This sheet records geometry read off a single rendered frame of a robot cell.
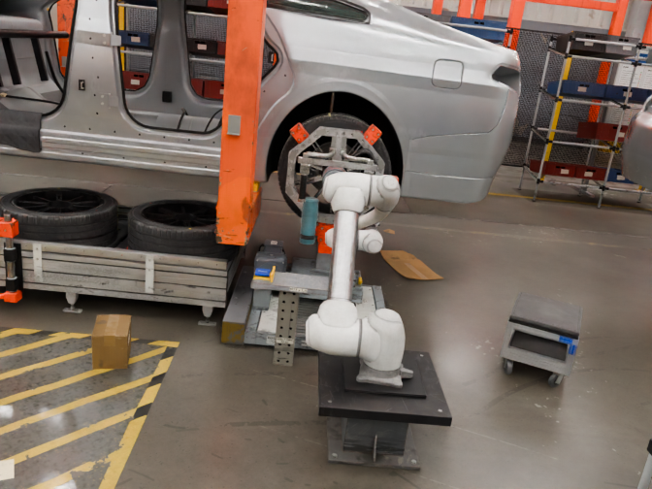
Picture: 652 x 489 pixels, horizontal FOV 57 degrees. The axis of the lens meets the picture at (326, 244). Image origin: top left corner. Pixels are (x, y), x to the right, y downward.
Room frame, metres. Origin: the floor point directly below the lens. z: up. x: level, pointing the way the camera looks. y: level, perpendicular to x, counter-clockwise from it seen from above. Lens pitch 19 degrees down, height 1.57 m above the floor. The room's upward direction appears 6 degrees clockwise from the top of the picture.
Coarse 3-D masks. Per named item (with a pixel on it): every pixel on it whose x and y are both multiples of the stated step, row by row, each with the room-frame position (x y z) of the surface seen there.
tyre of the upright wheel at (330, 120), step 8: (312, 120) 3.43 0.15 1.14; (320, 120) 3.41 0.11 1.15; (328, 120) 3.41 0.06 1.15; (336, 120) 3.41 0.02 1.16; (344, 120) 3.42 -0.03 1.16; (352, 120) 3.42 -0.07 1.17; (360, 120) 3.55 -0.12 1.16; (312, 128) 3.41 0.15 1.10; (344, 128) 3.42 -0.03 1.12; (352, 128) 3.42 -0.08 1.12; (360, 128) 3.42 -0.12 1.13; (288, 144) 3.41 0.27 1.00; (296, 144) 3.41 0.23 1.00; (376, 144) 3.42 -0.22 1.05; (288, 152) 3.41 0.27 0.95; (384, 152) 3.42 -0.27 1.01; (280, 160) 3.41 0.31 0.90; (384, 160) 3.42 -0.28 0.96; (280, 168) 3.40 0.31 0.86; (280, 176) 3.40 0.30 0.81; (280, 184) 3.41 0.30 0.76; (288, 200) 3.41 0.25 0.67; (296, 208) 3.41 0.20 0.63
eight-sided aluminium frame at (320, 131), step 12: (312, 132) 3.37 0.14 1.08; (324, 132) 3.33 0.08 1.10; (348, 132) 3.33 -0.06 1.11; (360, 132) 3.34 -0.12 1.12; (300, 144) 3.33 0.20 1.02; (288, 156) 3.32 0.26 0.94; (288, 168) 3.32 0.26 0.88; (384, 168) 3.34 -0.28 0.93; (288, 180) 3.32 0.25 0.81; (288, 192) 3.32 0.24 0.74; (300, 204) 3.33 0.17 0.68; (324, 216) 3.33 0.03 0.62
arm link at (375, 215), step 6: (378, 210) 2.54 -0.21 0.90; (360, 216) 2.73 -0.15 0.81; (366, 216) 2.69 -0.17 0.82; (372, 216) 2.66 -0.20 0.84; (378, 216) 2.62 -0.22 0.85; (384, 216) 2.62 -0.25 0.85; (360, 222) 2.71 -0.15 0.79; (366, 222) 2.69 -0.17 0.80; (372, 222) 2.68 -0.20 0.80; (360, 228) 2.74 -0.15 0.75; (330, 234) 2.88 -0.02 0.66; (330, 240) 2.87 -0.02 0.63; (330, 246) 2.89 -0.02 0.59
